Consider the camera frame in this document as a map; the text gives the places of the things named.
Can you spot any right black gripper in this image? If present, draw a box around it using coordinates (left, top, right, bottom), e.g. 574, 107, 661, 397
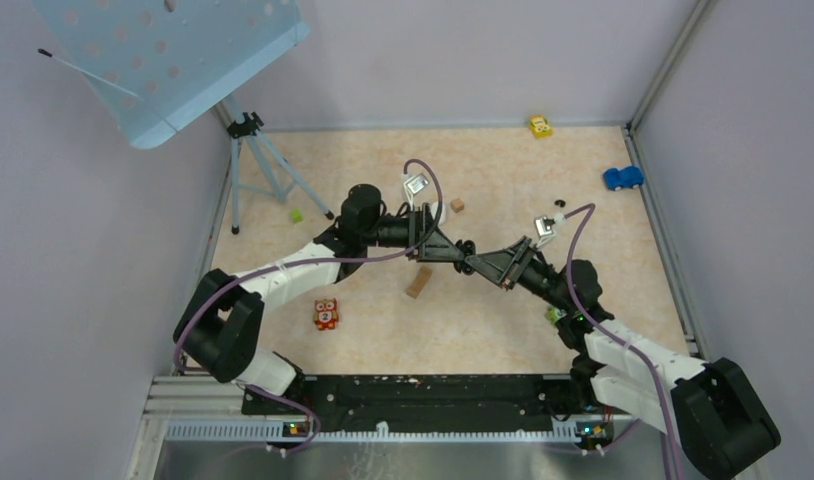
466, 235, 574, 313

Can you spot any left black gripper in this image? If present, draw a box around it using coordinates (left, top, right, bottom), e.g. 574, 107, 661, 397
362, 202, 463, 263

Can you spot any black oval charging case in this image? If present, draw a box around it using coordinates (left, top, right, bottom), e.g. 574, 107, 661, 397
454, 240, 476, 275

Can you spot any white earbud charging case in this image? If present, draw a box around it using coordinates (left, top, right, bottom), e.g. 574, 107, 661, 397
429, 202, 447, 226

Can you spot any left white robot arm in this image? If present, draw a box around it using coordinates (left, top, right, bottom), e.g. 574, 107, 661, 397
173, 184, 445, 414

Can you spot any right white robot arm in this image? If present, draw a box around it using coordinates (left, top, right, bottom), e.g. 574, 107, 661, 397
458, 237, 782, 479

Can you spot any wooden arch block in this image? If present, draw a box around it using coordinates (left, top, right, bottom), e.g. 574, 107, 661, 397
405, 266, 433, 299

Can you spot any green owl number block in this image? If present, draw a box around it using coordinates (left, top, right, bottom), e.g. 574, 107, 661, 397
544, 307, 566, 325

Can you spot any red owl number block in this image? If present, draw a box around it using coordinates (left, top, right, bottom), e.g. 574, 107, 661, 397
313, 298, 340, 331

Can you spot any blue toy car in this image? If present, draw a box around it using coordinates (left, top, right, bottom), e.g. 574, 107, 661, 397
602, 165, 645, 191

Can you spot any yellow toy car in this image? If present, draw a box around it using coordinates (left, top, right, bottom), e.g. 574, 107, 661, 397
528, 115, 553, 139

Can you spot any light blue tripod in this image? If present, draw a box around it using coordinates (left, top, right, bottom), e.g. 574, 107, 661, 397
219, 94, 336, 235

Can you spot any light blue perforated stand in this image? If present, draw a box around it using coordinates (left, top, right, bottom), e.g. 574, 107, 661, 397
32, 0, 310, 150

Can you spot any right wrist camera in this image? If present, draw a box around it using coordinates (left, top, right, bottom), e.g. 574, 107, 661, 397
534, 213, 566, 250

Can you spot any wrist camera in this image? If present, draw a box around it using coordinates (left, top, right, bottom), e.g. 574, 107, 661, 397
534, 213, 566, 250
401, 173, 430, 203

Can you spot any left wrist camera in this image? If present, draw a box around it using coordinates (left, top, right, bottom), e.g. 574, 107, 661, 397
401, 173, 430, 203

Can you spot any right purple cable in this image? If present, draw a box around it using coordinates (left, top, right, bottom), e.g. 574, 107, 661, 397
559, 203, 685, 480

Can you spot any purple cable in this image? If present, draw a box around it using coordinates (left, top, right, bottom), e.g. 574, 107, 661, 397
559, 203, 685, 480
172, 158, 445, 455

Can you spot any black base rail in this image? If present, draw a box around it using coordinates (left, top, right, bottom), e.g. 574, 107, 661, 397
241, 374, 596, 433

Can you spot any white slotted cable duct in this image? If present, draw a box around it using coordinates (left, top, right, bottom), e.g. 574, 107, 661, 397
165, 420, 580, 443

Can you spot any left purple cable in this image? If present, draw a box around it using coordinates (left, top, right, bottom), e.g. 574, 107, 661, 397
172, 158, 445, 455

